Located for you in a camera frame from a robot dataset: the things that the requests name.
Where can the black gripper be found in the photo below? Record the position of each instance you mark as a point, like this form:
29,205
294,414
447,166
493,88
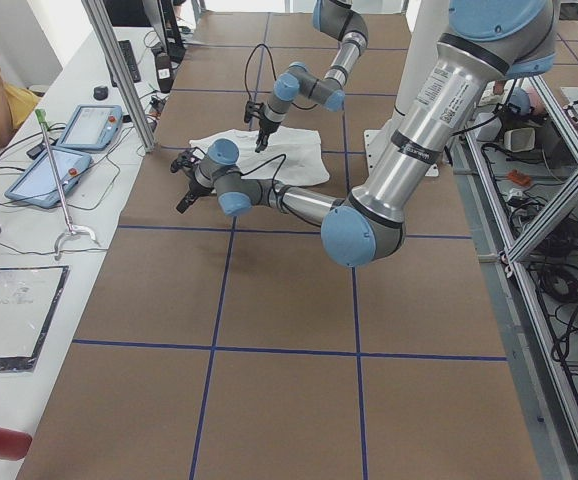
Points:
193,188
264,129

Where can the white long-sleeve printed shirt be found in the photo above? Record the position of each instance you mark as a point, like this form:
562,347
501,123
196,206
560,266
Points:
303,165

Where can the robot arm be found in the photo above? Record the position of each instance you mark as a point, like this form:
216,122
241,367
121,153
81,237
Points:
479,42
339,21

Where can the upper blue teach pendant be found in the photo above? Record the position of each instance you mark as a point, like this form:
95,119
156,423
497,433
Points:
91,127

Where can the blue teach pendant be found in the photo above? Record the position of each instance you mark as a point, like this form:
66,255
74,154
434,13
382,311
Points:
36,185
91,127

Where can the black round mouse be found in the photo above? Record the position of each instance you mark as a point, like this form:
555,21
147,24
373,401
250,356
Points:
100,92

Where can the lower blue teach pendant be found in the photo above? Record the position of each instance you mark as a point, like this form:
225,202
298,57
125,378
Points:
36,185

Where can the black keyboard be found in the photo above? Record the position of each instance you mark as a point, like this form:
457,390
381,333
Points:
130,60

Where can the grabber reacher tool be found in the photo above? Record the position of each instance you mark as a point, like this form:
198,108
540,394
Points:
72,230

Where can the orange connector block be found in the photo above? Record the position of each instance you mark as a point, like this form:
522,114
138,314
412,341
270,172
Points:
519,178

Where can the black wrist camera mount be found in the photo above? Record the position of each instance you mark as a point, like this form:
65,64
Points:
187,160

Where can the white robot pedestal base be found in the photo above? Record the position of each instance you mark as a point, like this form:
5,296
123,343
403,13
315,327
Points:
427,20

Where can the aluminium frame post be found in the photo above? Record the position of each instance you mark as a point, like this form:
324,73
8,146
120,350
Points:
105,34

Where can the aluminium extrusion frame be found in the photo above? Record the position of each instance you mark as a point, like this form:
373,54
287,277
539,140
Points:
536,231

